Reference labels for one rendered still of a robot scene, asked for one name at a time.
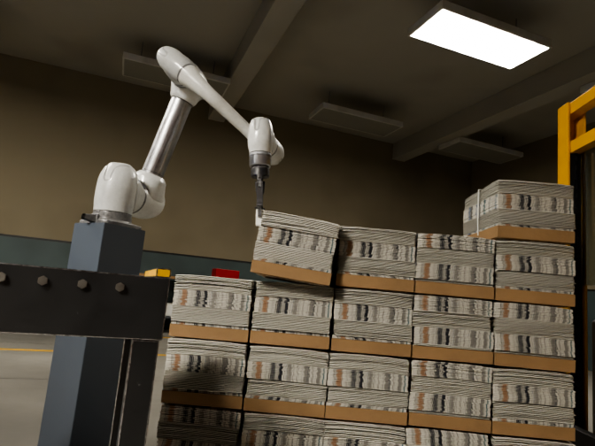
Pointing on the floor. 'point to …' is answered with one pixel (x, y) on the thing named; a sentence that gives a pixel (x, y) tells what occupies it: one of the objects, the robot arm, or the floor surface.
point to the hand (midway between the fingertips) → (259, 217)
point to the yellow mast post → (566, 168)
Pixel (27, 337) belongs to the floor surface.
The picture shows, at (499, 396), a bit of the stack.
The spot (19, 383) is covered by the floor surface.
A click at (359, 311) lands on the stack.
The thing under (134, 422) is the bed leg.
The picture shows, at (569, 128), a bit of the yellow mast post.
